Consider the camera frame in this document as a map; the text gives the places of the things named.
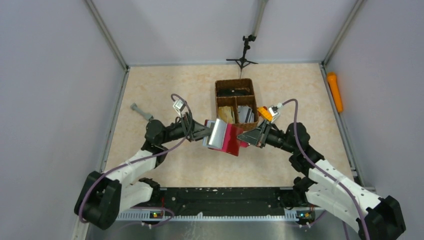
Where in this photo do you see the black cards pile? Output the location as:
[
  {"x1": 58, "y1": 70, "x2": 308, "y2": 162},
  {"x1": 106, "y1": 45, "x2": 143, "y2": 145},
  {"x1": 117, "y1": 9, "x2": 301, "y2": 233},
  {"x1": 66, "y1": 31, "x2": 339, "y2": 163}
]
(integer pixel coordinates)
[{"x1": 215, "y1": 87, "x2": 254, "y2": 98}]

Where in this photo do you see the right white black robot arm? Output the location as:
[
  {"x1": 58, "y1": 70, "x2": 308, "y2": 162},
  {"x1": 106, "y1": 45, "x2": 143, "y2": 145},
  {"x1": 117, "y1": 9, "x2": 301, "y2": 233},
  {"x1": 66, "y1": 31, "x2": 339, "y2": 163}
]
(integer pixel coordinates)
[{"x1": 237, "y1": 121, "x2": 406, "y2": 240}]

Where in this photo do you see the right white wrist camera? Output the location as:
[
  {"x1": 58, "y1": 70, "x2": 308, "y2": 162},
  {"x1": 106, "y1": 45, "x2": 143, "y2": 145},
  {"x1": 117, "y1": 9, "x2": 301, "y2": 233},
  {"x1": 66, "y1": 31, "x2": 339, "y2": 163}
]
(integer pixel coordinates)
[{"x1": 268, "y1": 105, "x2": 281, "y2": 123}]

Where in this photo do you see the brown woven divided basket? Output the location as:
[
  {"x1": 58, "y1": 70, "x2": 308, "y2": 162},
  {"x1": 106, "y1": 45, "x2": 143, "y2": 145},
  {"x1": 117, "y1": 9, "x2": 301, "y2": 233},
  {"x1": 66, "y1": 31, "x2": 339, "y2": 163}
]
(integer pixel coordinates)
[{"x1": 214, "y1": 78, "x2": 259, "y2": 131}]

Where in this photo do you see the grey toy block bar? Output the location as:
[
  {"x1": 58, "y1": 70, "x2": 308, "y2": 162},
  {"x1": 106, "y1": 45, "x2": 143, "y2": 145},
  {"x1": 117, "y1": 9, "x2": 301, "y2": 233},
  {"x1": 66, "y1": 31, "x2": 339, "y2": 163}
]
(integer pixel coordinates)
[{"x1": 130, "y1": 102, "x2": 154, "y2": 122}]

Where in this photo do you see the black camera tripod stand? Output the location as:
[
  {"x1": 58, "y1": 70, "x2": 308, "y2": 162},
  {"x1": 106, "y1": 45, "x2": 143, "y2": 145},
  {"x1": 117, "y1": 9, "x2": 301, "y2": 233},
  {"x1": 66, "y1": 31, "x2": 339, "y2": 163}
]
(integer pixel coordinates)
[{"x1": 226, "y1": 34, "x2": 258, "y2": 73}]

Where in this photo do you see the orange yellow toy car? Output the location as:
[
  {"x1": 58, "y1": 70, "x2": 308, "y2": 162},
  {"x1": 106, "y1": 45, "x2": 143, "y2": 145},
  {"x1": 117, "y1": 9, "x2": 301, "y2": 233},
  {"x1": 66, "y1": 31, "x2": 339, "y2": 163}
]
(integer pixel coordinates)
[{"x1": 257, "y1": 106, "x2": 273, "y2": 122}]

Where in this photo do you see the orange flashlight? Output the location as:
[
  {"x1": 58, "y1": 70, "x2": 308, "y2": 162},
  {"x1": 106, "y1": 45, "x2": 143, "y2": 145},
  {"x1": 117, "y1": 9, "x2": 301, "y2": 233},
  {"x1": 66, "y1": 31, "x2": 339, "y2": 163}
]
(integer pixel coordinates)
[{"x1": 326, "y1": 72, "x2": 344, "y2": 113}]

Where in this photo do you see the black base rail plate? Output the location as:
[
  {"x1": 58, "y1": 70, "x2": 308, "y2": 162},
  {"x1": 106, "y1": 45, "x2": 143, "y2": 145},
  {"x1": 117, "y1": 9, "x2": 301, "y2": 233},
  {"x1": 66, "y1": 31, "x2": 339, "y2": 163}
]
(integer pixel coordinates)
[{"x1": 138, "y1": 187, "x2": 318, "y2": 220}]

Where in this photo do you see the red leather card holder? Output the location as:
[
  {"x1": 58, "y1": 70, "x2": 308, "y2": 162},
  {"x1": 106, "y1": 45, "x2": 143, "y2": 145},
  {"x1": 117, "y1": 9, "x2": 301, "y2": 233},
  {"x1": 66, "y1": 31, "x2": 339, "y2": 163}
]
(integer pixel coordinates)
[{"x1": 202, "y1": 118, "x2": 249, "y2": 157}]

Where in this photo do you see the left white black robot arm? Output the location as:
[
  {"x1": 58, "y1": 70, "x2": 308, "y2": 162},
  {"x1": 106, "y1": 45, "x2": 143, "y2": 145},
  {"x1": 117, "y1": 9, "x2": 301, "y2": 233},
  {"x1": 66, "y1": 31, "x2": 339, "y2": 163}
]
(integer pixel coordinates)
[{"x1": 74, "y1": 112, "x2": 214, "y2": 230}]

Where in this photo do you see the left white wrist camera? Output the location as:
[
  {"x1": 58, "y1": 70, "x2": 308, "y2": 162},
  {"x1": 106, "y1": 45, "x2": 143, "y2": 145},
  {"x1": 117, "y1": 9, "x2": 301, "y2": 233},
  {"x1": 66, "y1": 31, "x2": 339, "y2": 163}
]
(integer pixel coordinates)
[{"x1": 172, "y1": 99, "x2": 186, "y2": 116}]

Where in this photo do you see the gold cards pile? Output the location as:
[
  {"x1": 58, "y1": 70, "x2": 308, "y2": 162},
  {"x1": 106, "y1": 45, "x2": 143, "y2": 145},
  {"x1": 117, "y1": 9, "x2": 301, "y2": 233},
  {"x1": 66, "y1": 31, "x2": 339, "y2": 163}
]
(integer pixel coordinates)
[{"x1": 217, "y1": 106, "x2": 236, "y2": 124}]

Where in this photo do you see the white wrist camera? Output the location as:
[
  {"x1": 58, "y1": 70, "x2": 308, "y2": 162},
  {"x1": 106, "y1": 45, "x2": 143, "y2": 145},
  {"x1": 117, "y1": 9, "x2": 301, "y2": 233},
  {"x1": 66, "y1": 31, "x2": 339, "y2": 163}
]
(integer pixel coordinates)
[
  {"x1": 172, "y1": 99, "x2": 186, "y2": 116},
  {"x1": 268, "y1": 105, "x2": 281, "y2": 123}
]

